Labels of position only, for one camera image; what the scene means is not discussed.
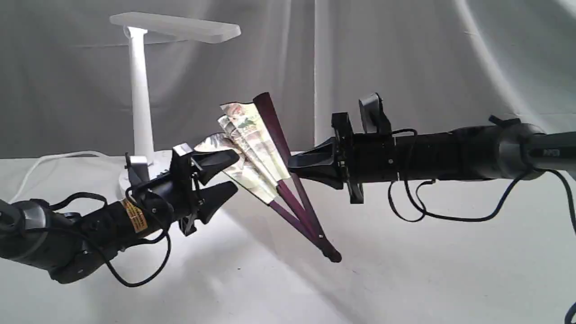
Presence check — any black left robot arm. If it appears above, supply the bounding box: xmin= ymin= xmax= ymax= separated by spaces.
xmin=0 ymin=143 xmax=239 ymax=288

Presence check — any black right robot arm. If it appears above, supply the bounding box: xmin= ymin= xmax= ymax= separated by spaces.
xmin=288 ymin=112 xmax=576 ymax=204

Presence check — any painted paper folding fan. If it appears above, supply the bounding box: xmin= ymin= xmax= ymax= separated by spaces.
xmin=194 ymin=92 xmax=343 ymax=263

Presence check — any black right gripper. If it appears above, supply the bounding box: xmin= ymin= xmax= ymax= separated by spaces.
xmin=288 ymin=112 xmax=399 ymax=204

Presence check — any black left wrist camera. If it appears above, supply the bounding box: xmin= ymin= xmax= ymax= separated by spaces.
xmin=124 ymin=152 xmax=150 ymax=187

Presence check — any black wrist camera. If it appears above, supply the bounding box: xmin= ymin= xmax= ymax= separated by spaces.
xmin=124 ymin=152 xmax=150 ymax=187
xmin=358 ymin=92 xmax=392 ymax=135

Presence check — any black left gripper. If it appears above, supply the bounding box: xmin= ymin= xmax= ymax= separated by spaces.
xmin=121 ymin=143 xmax=239 ymax=236

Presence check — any white lamp power cord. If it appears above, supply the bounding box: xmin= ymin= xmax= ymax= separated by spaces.
xmin=9 ymin=150 xmax=122 ymax=203

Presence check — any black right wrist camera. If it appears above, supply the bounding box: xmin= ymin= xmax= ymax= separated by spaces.
xmin=358 ymin=92 xmax=392 ymax=135

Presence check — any grey backdrop curtain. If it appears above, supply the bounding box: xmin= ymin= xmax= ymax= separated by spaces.
xmin=0 ymin=0 xmax=575 ymax=158

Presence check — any white desk lamp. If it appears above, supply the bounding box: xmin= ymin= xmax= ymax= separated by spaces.
xmin=109 ymin=12 xmax=242 ymax=175

